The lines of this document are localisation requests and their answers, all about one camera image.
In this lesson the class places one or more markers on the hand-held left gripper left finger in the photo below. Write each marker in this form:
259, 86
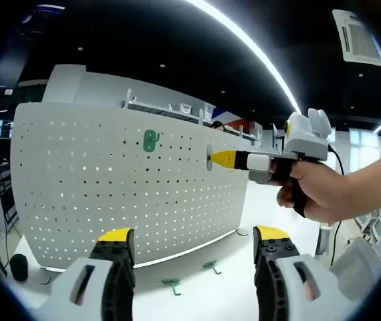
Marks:
110, 267

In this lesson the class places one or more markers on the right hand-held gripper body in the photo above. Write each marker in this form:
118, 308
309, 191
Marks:
307, 140

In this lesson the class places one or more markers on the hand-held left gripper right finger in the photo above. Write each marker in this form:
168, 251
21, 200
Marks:
270, 267

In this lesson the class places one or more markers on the green hook assembly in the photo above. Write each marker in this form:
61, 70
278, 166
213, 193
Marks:
210, 264
148, 142
209, 164
170, 282

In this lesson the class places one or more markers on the white perforated mounting plate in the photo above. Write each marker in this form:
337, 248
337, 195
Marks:
110, 187

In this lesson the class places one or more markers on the person's right hand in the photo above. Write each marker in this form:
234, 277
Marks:
327, 194

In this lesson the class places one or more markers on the monitor on black stand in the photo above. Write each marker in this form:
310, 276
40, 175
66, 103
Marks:
276, 137

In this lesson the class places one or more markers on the white mesh office chair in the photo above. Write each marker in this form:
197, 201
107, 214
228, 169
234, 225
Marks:
361, 264

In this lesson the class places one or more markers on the black cylinder speaker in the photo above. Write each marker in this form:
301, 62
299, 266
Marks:
19, 267

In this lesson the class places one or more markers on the curved ceiling light strip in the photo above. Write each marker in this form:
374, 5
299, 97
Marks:
264, 57

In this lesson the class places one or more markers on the metal storage shelf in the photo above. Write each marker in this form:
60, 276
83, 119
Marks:
157, 108

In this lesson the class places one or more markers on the ceiling air conditioner vent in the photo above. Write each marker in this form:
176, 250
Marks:
357, 36

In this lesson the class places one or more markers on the black equipment cabinet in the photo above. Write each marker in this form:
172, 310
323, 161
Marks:
6, 197

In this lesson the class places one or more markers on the red blue wall banner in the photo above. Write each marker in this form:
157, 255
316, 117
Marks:
230, 120

